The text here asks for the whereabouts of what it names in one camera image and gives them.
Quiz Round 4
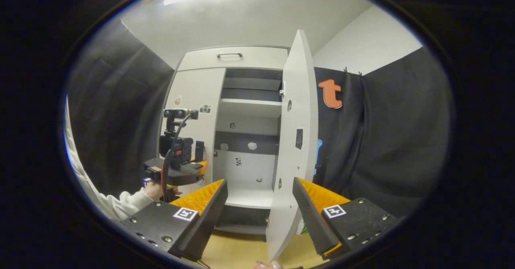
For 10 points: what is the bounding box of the white double-door shoe cabinet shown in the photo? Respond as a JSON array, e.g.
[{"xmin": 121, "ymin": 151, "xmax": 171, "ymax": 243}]
[{"xmin": 156, "ymin": 46, "xmax": 319, "ymax": 261}]

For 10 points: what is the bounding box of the cabinet door with headphone sticker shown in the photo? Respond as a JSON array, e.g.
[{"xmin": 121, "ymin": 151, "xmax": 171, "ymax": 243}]
[{"xmin": 266, "ymin": 29, "xmax": 319, "ymax": 261}]

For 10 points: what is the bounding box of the white cabinet shelf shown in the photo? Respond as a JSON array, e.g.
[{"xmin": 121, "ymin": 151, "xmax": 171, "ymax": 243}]
[
  {"xmin": 219, "ymin": 98, "xmax": 282, "ymax": 119},
  {"xmin": 224, "ymin": 182, "xmax": 275, "ymax": 209}
]

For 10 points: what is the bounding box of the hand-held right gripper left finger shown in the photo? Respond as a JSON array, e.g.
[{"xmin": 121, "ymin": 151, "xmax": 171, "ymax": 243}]
[{"xmin": 120, "ymin": 179, "xmax": 229, "ymax": 261}]

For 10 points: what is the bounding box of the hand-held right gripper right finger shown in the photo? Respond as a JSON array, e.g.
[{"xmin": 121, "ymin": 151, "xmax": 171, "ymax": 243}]
[{"xmin": 293, "ymin": 177, "xmax": 400, "ymax": 261}]

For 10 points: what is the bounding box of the black backdrop cloth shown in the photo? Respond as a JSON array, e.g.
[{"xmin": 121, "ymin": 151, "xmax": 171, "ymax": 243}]
[
  {"xmin": 64, "ymin": 17, "xmax": 175, "ymax": 205},
  {"xmin": 313, "ymin": 47, "xmax": 455, "ymax": 219}
]

